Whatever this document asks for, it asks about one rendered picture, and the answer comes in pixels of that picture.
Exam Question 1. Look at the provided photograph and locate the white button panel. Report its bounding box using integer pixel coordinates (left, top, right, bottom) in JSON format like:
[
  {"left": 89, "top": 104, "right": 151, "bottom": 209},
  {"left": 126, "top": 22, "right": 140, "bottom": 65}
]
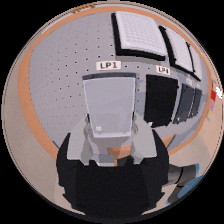
[{"left": 52, "top": 141, "right": 115, "bottom": 166}]

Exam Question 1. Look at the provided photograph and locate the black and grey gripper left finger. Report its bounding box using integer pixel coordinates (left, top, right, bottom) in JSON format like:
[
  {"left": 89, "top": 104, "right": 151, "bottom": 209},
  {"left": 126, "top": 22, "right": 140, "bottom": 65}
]
[{"left": 56, "top": 113, "right": 93, "bottom": 187}]

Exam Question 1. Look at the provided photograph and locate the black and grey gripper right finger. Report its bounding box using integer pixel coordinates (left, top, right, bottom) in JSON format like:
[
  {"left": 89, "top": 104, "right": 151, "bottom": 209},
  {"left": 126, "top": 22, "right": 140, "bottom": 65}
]
[{"left": 130, "top": 111, "right": 169, "bottom": 185}]

